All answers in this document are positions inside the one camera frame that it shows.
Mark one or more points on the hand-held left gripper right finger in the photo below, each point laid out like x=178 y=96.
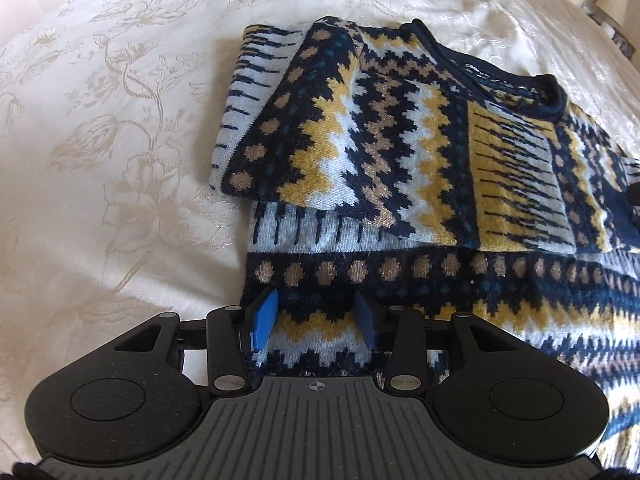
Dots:
x=366 y=324

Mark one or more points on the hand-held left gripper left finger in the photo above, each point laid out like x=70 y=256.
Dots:
x=262 y=324

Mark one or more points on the navy yellow patterned knit sweater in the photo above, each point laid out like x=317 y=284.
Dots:
x=400 y=170

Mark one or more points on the cream floral embroidered bedspread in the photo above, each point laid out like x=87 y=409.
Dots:
x=115 y=150

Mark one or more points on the dark patterned small object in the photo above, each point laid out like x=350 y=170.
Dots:
x=624 y=44

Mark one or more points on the cream table lamp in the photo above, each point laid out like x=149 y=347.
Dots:
x=613 y=1

